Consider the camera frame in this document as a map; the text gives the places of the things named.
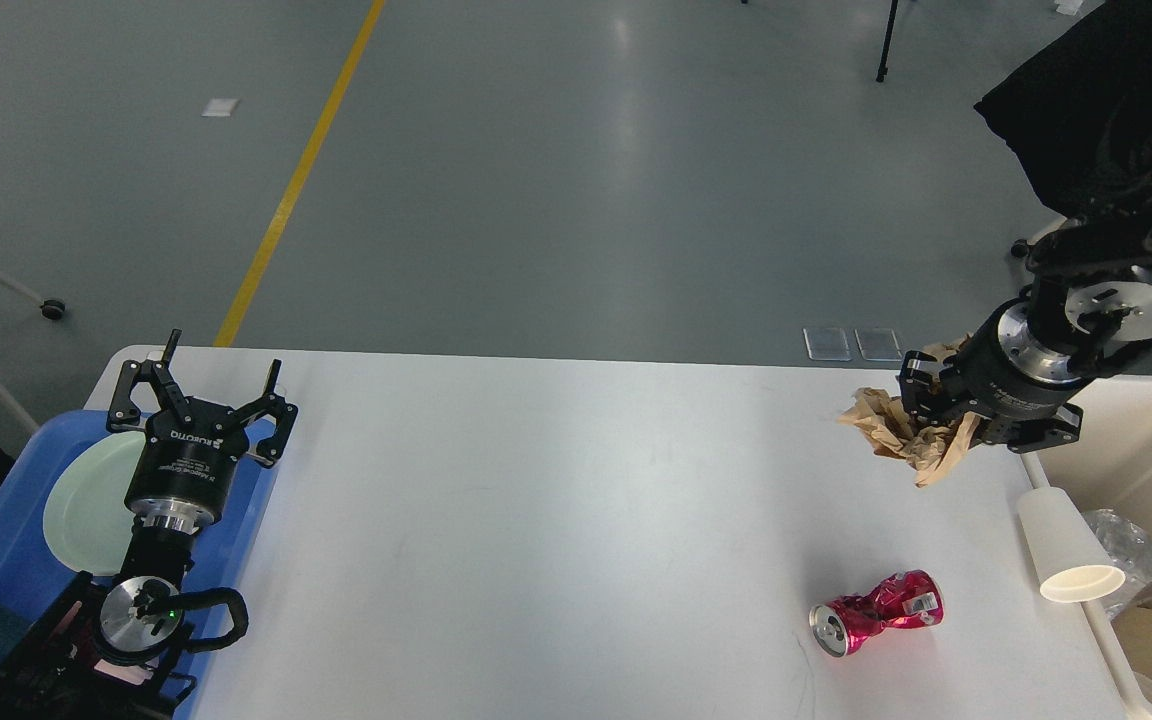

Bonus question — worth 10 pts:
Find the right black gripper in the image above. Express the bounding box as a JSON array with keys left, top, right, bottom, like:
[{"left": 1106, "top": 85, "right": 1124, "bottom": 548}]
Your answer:
[{"left": 899, "top": 300, "right": 1087, "bottom": 454}]

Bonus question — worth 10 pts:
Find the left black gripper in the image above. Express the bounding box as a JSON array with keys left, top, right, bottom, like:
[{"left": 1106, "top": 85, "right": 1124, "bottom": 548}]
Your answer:
[{"left": 106, "top": 329, "right": 300, "bottom": 530}]

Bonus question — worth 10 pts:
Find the brown napkin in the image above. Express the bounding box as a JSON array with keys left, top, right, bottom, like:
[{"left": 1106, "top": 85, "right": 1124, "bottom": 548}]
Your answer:
[{"left": 838, "top": 387, "right": 986, "bottom": 488}]

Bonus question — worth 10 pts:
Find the green plate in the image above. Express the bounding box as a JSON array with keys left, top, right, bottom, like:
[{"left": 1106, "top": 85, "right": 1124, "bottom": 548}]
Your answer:
[{"left": 44, "top": 432, "right": 145, "bottom": 577}]

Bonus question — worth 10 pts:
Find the crushed red can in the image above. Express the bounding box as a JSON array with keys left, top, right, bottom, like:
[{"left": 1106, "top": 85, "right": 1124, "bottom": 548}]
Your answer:
[{"left": 808, "top": 570, "right": 945, "bottom": 659}]

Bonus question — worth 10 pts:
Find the aluminium foil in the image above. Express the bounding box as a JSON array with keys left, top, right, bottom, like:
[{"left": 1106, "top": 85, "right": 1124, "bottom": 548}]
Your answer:
[{"left": 1082, "top": 509, "right": 1152, "bottom": 621}]

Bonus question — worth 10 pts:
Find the pink ribbed mug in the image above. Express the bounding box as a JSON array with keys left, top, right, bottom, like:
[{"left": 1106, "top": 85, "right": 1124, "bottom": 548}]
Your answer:
[{"left": 92, "top": 634, "right": 174, "bottom": 692}]

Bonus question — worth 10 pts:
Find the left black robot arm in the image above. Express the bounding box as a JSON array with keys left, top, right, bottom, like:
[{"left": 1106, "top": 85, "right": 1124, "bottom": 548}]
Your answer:
[{"left": 0, "top": 331, "right": 300, "bottom": 719}]

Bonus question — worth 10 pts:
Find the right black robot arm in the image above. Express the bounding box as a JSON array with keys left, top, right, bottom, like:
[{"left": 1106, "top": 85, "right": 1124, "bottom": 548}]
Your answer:
[{"left": 899, "top": 184, "right": 1152, "bottom": 454}]

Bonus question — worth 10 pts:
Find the blue plastic tray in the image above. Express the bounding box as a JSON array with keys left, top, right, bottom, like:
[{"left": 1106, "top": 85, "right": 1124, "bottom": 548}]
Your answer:
[{"left": 0, "top": 411, "right": 271, "bottom": 719}]

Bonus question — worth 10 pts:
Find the black jacket on chair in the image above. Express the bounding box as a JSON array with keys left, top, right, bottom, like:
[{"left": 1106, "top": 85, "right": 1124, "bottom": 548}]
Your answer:
[{"left": 975, "top": 1, "right": 1152, "bottom": 217}]

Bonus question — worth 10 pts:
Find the black tripod leg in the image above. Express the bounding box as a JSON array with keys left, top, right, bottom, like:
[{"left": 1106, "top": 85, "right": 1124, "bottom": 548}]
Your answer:
[{"left": 874, "top": 0, "right": 901, "bottom": 85}]

